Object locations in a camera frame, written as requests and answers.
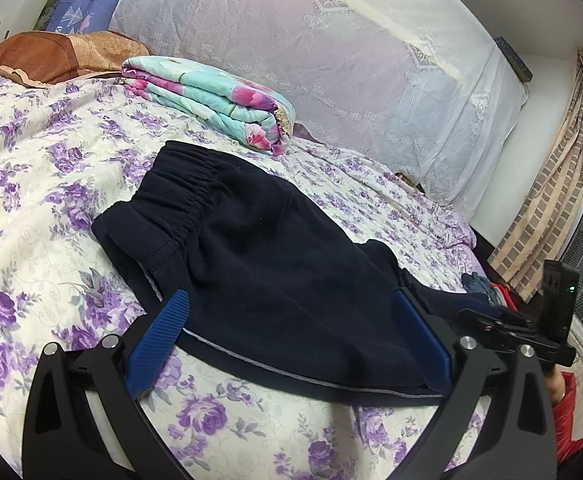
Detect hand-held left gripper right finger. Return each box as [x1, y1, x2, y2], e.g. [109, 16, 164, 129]
[393, 290, 559, 480]

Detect pile of clothes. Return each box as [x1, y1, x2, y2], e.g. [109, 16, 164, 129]
[461, 271, 517, 306]

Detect folded turquoise pink floral quilt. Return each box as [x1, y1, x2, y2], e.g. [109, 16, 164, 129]
[121, 55, 297, 157]

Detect dark box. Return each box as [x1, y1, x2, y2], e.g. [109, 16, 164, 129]
[495, 36, 535, 83]

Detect person's right forearm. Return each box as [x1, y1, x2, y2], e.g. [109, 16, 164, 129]
[546, 372, 583, 466]

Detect dark navy pants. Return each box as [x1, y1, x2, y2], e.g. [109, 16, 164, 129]
[91, 141, 502, 406]

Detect white lace bed net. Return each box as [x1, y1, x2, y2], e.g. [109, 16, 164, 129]
[108, 0, 529, 206]

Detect purple floral bed sheet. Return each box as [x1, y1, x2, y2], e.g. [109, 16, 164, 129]
[0, 57, 477, 480]

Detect brown pillow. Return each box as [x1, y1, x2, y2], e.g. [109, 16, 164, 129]
[0, 30, 151, 88]

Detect brick pattern curtain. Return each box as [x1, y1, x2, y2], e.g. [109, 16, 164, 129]
[489, 50, 583, 306]

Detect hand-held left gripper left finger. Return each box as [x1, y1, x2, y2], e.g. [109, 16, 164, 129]
[21, 287, 192, 480]

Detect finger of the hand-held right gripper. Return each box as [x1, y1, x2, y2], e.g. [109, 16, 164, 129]
[459, 307, 542, 349]

